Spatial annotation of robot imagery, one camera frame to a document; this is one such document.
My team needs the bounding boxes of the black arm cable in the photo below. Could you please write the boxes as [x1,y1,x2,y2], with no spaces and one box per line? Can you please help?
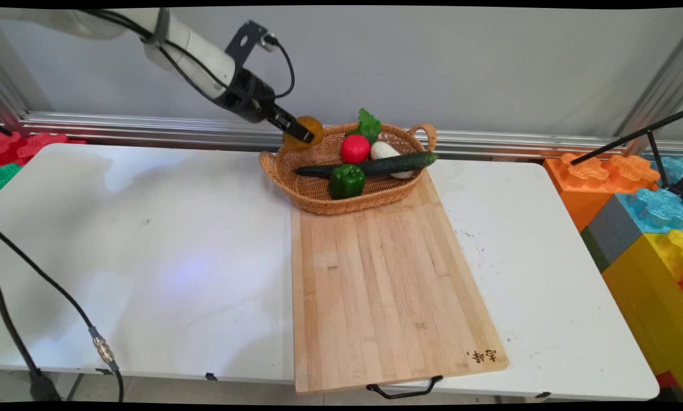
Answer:
[79,9,296,106]

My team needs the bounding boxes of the aluminium frame rail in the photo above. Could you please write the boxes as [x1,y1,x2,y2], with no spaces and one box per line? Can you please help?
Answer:
[0,111,683,160]

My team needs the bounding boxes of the red tomato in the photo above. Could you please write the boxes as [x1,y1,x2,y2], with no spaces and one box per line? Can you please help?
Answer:
[340,134,371,164]

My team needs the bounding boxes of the brown potato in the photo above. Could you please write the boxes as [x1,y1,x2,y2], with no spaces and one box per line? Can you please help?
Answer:
[283,116,325,152]

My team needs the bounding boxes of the grey foam block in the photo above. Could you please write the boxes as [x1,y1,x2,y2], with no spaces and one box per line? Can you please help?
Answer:
[580,194,642,272]

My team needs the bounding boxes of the green lettuce leaf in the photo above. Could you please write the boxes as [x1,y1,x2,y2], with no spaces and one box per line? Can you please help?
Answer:
[345,108,382,144]

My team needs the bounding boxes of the blue foam block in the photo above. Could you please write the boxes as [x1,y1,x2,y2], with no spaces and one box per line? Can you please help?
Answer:
[616,155,683,235]

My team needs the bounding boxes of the dark green cucumber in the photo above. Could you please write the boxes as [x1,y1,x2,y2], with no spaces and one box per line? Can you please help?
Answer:
[295,151,440,179]

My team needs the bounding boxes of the white radish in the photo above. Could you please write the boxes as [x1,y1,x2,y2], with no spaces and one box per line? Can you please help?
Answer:
[370,141,415,180]

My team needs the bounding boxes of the green bell pepper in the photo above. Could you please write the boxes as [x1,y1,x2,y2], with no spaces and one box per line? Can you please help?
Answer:
[328,164,366,200]

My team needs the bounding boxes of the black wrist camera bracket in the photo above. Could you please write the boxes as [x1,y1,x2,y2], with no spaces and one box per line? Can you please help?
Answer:
[224,21,278,65]

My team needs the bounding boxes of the black tripod stand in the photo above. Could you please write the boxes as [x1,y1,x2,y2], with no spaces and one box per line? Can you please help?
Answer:
[570,107,683,198]

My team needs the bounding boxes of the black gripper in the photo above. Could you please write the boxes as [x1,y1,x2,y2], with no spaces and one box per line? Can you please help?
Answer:
[213,67,316,144]

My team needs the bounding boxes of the woven wicker basket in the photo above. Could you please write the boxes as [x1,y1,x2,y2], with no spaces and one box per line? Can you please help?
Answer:
[258,122,437,216]

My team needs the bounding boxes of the thick black cable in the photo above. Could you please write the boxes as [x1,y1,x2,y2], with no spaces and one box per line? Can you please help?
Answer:
[0,277,63,402]

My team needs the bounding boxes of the wooden cutting board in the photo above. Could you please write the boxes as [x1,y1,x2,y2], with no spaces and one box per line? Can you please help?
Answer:
[290,171,509,399]

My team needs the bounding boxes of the orange foam block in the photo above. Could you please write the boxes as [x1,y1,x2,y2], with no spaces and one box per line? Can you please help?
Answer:
[543,152,661,232]

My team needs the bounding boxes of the green foam block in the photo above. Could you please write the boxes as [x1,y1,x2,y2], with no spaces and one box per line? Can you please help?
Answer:
[0,163,23,195]

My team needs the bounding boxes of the aluminium frame post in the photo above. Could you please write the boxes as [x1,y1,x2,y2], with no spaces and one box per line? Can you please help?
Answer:
[0,23,54,135]
[613,29,683,141]

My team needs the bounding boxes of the thin cable with metal connector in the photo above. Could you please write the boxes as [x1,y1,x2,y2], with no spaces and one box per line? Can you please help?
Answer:
[0,227,125,403]

